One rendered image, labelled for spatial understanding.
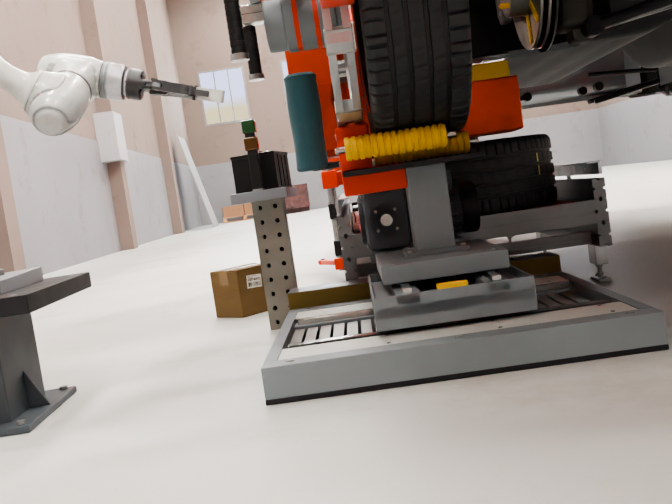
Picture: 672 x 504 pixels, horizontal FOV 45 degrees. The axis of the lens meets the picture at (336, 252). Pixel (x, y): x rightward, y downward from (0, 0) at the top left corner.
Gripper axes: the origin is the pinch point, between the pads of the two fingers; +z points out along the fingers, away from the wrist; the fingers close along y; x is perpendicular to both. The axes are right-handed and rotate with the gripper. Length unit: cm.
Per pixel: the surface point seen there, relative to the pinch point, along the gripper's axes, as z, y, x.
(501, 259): 73, -19, 30
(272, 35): 13.5, -0.6, -16.5
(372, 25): 35.4, -28.6, -16.3
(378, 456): 41, -82, 61
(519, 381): 71, -52, 52
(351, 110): 34.7, -9.8, 0.1
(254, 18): 7.4, 19.8, -24.3
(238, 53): 6.7, -13.6, -8.8
